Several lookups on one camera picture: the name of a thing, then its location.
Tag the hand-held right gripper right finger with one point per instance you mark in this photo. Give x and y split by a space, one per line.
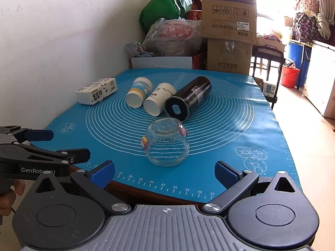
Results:
225 171

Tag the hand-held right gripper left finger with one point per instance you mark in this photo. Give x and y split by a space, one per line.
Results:
103 173

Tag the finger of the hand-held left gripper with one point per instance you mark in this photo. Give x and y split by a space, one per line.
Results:
39 135
78 154

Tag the clear glass cup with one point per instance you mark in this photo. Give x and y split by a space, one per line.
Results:
167 146

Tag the blue striped paper cup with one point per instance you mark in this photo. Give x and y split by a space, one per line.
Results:
138 90

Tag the white printed paper cup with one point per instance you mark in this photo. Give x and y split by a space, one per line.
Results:
157 98

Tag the person's left hand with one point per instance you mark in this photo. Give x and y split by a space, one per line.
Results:
15 190

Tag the blue silicone mat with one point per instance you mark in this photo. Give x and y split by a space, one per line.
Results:
222 115

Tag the white tissue pack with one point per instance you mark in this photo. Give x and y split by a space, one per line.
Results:
95 91

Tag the black cylindrical flask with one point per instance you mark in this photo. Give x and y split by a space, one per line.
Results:
191 94

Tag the small white appliance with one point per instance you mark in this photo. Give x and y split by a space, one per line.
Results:
269 89

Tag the red carton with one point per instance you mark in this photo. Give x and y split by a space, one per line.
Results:
199 61

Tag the red bucket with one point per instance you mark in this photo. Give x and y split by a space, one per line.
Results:
289 77

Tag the plain cardboard box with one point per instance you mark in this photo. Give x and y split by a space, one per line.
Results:
230 57

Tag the white blue snack packet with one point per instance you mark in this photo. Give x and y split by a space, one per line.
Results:
137 49

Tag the white flat box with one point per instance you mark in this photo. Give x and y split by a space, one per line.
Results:
162 62

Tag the dark wooden chair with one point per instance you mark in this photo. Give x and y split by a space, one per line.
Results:
269 51

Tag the white chest freezer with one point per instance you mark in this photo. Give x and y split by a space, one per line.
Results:
320 83

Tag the blue barrel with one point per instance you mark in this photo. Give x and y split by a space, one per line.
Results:
295 52

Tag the clear plastic bag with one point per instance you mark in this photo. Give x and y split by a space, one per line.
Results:
172 36

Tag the large cardboard box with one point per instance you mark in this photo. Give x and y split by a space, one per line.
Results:
227 13

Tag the purple patterned bag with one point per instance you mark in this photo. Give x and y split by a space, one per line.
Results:
305 27

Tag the green bag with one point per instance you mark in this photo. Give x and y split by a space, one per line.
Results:
159 7

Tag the plaid bag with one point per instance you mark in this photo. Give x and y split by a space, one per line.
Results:
307 2

